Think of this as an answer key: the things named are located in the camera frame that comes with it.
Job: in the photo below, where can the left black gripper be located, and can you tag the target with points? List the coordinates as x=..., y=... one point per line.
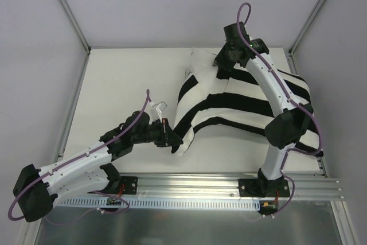
x=167, y=132

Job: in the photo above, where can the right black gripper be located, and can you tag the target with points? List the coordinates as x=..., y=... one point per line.
x=219, y=59

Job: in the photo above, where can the white pillow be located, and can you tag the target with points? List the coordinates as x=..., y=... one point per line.
x=203, y=64

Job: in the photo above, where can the black white striped pillowcase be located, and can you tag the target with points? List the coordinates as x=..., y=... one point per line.
x=219, y=97

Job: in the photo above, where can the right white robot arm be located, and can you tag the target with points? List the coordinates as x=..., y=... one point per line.
x=291, y=117

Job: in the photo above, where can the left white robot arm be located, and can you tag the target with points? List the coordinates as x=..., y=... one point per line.
x=38, y=190

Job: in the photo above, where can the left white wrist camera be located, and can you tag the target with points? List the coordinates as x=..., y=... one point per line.
x=156, y=110

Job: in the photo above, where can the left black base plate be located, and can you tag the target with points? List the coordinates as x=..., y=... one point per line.
x=127, y=185

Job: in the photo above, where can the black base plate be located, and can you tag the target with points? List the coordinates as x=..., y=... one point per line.
x=253, y=187
x=127, y=185

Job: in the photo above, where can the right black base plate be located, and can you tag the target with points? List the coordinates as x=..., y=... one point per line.
x=253, y=187

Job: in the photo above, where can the white slotted cable duct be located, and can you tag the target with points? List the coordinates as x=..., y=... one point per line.
x=163, y=203

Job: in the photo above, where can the right aluminium frame post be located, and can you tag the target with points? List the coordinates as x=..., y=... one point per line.
x=307, y=25

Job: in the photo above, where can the aluminium frame post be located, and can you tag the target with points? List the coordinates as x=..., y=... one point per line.
x=74, y=25
x=307, y=25

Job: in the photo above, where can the aluminium mounting rail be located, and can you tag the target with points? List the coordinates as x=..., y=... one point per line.
x=305, y=186

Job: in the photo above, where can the left aluminium frame post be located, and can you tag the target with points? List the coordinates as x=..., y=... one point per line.
x=74, y=25

